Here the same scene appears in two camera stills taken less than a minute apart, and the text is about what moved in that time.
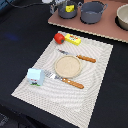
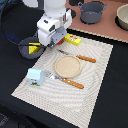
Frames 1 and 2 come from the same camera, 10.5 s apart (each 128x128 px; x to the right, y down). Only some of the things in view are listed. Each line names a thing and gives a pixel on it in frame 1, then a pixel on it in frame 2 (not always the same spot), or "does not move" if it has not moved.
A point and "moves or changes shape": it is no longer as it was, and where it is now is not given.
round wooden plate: (68, 66) does not move
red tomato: (59, 38) does not move
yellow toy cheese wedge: (70, 8) -> (33, 47)
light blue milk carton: (35, 76) does not move
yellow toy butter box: (72, 39) does not move
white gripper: (54, 5) -> (52, 30)
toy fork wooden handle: (64, 79) does not move
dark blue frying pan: (65, 14) moves or changes shape
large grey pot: (91, 12) does not move
